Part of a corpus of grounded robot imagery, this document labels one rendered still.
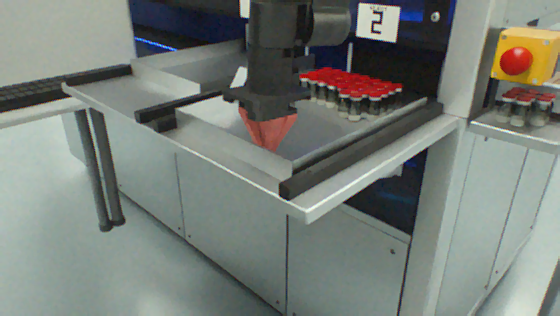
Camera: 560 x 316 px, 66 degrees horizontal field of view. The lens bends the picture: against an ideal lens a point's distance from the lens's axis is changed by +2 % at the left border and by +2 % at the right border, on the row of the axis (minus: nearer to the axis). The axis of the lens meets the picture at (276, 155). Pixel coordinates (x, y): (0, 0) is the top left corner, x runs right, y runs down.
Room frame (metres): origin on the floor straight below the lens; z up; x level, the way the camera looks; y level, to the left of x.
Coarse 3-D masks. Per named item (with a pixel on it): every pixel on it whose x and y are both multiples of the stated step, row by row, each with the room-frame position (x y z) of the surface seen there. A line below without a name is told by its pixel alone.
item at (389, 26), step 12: (360, 12) 0.84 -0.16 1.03; (372, 12) 0.82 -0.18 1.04; (384, 12) 0.80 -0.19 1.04; (396, 12) 0.79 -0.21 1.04; (360, 24) 0.84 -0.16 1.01; (384, 24) 0.80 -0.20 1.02; (396, 24) 0.78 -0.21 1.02; (372, 36) 0.82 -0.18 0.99; (384, 36) 0.80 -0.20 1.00; (396, 36) 0.78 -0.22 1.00
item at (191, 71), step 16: (192, 48) 1.07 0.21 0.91; (208, 48) 1.11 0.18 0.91; (224, 48) 1.15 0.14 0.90; (240, 48) 1.19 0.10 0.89; (144, 64) 0.91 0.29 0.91; (160, 64) 1.00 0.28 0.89; (176, 64) 1.04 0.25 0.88; (192, 64) 1.04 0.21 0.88; (208, 64) 1.04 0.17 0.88; (224, 64) 1.04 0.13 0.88; (240, 64) 1.04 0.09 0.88; (304, 64) 0.99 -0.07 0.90; (160, 80) 0.87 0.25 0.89; (176, 80) 0.83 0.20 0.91; (192, 80) 0.91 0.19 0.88; (208, 80) 0.91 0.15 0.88; (224, 80) 0.82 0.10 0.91
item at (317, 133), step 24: (192, 120) 0.61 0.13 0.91; (216, 120) 0.67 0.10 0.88; (240, 120) 0.67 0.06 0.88; (312, 120) 0.67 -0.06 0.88; (336, 120) 0.67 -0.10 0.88; (360, 120) 0.67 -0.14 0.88; (384, 120) 0.61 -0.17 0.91; (216, 144) 0.57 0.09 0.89; (240, 144) 0.53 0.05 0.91; (288, 144) 0.58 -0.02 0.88; (312, 144) 0.58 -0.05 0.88; (336, 144) 0.52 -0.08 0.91; (264, 168) 0.49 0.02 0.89; (288, 168) 0.46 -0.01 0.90
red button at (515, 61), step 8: (512, 48) 0.62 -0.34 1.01; (520, 48) 0.62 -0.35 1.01; (504, 56) 0.62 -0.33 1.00; (512, 56) 0.61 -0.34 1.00; (520, 56) 0.61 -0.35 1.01; (528, 56) 0.61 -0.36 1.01; (504, 64) 0.62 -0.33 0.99; (512, 64) 0.61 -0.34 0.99; (520, 64) 0.61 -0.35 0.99; (528, 64) 0.60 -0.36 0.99; (504, 72) 0.62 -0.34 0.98; (512, 72) 0.61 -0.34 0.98; (520, 72) 0.61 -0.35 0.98
